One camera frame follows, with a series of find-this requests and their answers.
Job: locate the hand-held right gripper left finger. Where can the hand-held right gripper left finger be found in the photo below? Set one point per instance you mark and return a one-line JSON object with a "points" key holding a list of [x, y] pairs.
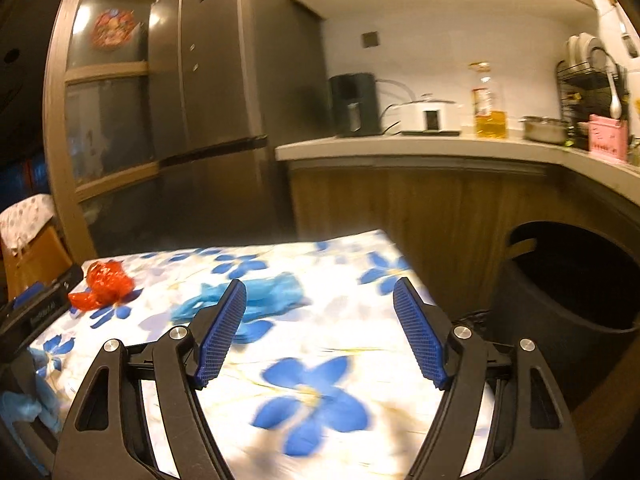
{"points": [[222, 332]]}

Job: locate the grey refrigerator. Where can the grey refrigerator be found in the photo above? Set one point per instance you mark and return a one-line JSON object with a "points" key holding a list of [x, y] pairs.
{"points": [[225, 60]]}

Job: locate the hanging metal spatula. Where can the hanging metal spatula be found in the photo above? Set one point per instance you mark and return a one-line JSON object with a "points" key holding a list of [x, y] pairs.
{"points": [[631, 45]]}

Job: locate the wooden base cabinet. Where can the wooden base cabinet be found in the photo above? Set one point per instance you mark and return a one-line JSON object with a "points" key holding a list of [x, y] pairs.
{"points": [[425, 210]]}

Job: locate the wooden framed glass door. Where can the wooden framed glass door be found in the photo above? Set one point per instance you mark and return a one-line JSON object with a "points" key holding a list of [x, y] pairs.
{"points": [[107, 125]]}

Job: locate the red flower door sticker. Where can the red flower door sticker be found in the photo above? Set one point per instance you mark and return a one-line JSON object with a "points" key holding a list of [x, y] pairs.
{"points": [[114, 29]]}

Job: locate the white electric cooker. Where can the white electric cooker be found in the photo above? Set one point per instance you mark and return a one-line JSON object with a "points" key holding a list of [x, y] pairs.
{"points": [[430, 115]]}

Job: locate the white spoon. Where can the white spoon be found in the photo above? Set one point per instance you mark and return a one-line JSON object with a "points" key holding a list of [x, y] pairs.
{"points": [[614, 102]]}

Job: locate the dotted white cloth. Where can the dotted white cloth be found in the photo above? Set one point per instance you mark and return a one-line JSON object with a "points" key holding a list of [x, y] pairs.
{"points": [[25, 220]]}

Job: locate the row of white plates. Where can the row of white plates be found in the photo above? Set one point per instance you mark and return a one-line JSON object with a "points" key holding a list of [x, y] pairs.
{"points": [[582, 47]]}

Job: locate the blue plastic bag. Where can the blue plastic bag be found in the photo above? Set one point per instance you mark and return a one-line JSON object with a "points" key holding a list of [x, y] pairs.
{"points": [[45, 400], [270, 292]]}

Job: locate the blue floral tablecloth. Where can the blue floral tablecloth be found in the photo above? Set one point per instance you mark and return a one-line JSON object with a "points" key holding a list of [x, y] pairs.
{"points": [[325, 320]]}

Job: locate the black trash bin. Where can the black trash bin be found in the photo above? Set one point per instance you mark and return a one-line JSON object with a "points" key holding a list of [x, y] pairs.
{"points": [[550, 310]]}

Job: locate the dark wall socket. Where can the dark wall socket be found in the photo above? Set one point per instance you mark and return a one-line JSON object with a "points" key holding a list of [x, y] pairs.
{"points": [[370, 39]]}

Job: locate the pink utensil holder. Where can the pink utensil holder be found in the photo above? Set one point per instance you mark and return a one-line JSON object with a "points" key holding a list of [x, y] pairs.
{"points": [[607, 140]]}

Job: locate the orange chair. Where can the orange chair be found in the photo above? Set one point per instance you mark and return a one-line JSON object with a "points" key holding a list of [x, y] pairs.
{"points": [[40, 260]]}

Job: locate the grey kitchen countertop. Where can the grey kitchen countertop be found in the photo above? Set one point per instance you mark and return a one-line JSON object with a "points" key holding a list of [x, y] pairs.
{"points": [[350, 147]]}

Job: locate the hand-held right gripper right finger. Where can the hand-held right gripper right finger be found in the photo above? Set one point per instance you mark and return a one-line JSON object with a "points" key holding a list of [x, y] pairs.
{"points": [[417, 332]]}

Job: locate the steel pot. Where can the steel pot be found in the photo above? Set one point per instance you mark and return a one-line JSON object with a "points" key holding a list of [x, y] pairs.
{"points": [[544, 131]]}

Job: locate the red cellophane wrapper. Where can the red cellophane wrapper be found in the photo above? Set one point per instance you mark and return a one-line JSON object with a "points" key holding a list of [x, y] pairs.
{"points": [[105, 280]]}

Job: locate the black dish rack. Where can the black dish rack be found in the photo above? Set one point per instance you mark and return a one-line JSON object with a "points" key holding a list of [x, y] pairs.
{"points": [[575, 90]]}

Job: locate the cooking oil bottle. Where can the cooking oil bottle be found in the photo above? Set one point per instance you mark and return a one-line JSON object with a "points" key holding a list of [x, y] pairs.
{"points": [[490, 122]]}

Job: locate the black air fryer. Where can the black air fryer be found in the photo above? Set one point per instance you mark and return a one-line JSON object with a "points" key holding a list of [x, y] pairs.
{"points": [[355, 100]]}

